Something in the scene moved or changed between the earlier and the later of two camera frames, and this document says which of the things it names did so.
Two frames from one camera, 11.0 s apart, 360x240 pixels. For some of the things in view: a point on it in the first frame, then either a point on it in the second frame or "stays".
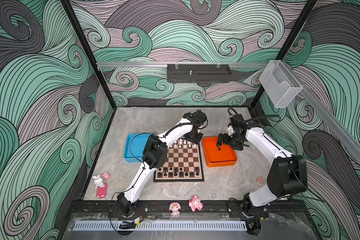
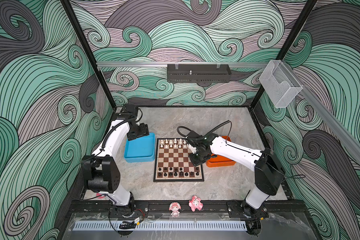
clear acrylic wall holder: [281, 86] stays
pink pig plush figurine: [195, 203] stays
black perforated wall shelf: [198, 73] stays
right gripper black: [225, 141] -> [194, 162]
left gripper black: [197, 141] -> [144, 131]
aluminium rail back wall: [182, 64] stays
